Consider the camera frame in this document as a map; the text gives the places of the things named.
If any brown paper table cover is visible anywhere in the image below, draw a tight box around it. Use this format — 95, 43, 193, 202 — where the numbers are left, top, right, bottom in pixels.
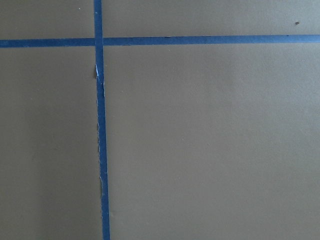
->
0, 0, 320, 240

